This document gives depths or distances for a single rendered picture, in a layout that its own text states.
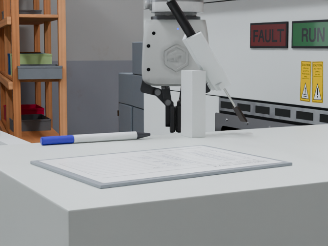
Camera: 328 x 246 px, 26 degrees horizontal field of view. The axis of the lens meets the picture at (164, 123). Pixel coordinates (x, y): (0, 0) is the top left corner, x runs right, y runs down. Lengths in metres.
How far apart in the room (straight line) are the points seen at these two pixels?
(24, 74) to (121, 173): 5.52
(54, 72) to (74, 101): 2.61
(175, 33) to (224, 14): 0.44
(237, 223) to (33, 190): 0.17
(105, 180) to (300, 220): 0.17
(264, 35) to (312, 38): 0.14
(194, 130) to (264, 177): 0.28
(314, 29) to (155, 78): 0.32
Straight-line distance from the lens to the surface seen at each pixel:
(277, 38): 1.32
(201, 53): 0.90
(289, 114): 1.30
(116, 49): 8.85
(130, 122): 5.46
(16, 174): 0.66
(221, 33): 1.49
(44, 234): 0.57
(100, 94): 8.80
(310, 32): 1.25
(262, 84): 1.37
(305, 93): 1.27
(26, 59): 6.79
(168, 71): 1.05
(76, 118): 8.76
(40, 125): 7.09
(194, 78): 0.89
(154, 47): 1.05
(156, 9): 1.05
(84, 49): 8.75
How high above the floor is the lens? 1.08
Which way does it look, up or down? 6 degrees down
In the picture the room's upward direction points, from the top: straight up
